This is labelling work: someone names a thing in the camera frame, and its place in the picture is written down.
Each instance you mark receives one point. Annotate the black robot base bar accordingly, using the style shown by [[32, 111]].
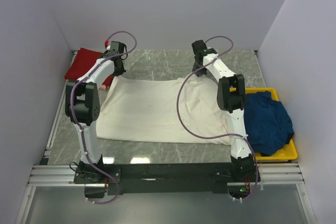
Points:
[[166, 178]]

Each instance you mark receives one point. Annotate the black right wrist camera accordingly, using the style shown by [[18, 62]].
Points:
[[198, 45]]

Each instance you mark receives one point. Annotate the blue t shirt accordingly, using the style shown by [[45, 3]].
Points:
[[267, 121]]

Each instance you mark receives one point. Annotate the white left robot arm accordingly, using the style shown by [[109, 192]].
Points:
[[87, 73]]

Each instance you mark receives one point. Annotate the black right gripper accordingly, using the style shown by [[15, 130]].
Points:
[[201, 72]]

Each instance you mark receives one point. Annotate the white t shirt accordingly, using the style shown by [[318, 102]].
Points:
[[162, 111]]

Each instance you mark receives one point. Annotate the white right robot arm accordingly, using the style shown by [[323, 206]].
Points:
[[231, 99]]

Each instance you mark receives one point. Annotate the yellow plastic bin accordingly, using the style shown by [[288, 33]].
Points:
[[278, 153]]

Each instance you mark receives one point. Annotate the red folded t shirt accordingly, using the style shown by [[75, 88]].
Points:
[[83, 62]]

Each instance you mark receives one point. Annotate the pink folded t shirt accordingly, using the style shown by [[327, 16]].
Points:
[[104, 87]]

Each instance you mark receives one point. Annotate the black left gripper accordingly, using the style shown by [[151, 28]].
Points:
[[119, 72]]

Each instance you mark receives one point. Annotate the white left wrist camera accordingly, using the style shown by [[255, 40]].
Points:
[[107, 45]]

